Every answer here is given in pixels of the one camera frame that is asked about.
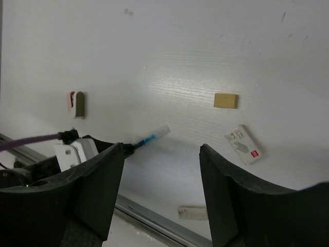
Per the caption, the white red eraser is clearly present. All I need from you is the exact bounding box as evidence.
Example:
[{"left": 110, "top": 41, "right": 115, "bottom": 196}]
[{"left": 225, "top": 125, "right": 263, "bottom": 165}]

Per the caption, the pink white eraser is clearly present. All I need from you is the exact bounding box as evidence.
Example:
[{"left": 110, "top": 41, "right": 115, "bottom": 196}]
[{"left": 67, "top": 91, "right": 86, "bottom": 119}]

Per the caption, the blue refill pen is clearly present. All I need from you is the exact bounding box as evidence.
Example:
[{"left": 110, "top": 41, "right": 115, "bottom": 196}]
[{"left": 123, "top": 126, "right": 170, "bottom": 158}]

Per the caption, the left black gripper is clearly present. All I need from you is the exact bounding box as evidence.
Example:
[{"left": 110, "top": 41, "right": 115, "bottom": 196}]
[{"left": 1, "top": 135, "right": 113, "bottom": 188}]

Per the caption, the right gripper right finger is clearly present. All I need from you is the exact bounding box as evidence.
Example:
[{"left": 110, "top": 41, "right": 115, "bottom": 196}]
[{"left": 199, "top": 144, "right": 328, "bottom": 246}]

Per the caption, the grey white eraser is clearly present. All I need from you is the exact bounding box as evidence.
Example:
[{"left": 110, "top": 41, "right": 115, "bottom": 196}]
[{"left": 177, "top": 205, "right": 208, "bottom": 221}]

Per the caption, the small tan eraser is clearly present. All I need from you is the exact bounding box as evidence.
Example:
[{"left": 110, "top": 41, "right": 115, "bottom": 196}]
[{"left": 214, "top": 93, "right": 239, "bottom": 109}]

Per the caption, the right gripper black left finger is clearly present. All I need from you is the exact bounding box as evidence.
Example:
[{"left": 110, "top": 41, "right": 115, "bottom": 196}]
[{"left": 1, "top": 143, "right": 124, "bottom": 246}]

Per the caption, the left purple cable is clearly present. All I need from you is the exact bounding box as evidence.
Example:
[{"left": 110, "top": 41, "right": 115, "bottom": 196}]
[{"left": 0, "top": 130, "right": 79, "bottom": 152}]

